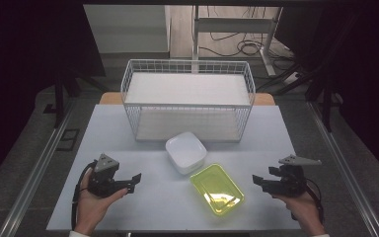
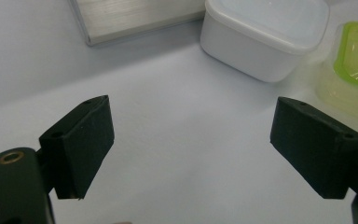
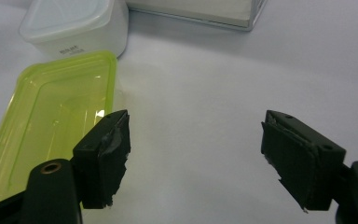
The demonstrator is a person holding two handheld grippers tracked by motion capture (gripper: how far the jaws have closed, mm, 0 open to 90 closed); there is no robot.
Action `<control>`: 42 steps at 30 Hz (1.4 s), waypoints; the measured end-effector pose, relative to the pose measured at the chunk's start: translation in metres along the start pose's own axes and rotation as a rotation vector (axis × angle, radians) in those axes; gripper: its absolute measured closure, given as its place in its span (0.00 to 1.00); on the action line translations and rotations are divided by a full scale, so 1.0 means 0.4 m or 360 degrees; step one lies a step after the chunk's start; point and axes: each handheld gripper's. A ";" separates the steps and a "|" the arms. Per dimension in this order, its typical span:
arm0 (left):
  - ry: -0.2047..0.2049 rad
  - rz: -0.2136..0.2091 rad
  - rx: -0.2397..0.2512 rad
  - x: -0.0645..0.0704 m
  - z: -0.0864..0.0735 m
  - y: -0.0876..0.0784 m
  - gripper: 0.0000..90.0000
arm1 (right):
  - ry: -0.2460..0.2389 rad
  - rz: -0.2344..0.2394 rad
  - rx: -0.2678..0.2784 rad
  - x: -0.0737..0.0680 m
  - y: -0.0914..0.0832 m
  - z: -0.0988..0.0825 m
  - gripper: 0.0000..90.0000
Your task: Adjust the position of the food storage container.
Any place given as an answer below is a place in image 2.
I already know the silver metal block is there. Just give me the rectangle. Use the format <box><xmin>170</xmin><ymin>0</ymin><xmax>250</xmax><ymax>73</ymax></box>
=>
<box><xmin>68</xmin><ymin>0</ymin><xmax>207</xmax><ymax>48</ymax></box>

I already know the white plastic food container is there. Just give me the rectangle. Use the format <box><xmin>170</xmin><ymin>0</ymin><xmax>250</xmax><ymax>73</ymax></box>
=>
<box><xmin>200</xmin><ymin>11</ymin><xmax>310</xmax><ymax>84</ymax></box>

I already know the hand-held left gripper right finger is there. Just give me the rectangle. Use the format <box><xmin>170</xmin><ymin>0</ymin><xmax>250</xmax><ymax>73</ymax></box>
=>
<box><xmin>269</xmin><ymin>96</ymin><xmax>358</xmax><ymax>200</ymax></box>

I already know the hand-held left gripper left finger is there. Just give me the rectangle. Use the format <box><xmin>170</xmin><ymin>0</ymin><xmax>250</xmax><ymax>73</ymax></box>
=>
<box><xmin>38</xmin><ymin>94</ymin><xmax>116</xmax><ymax>200</ymax></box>

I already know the clear plastic food container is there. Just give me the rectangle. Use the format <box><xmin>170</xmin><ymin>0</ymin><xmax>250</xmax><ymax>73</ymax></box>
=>
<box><xmin>314</xmin><ymin>21</ymin><xmax>358</xmax><ymax>126</ymax></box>

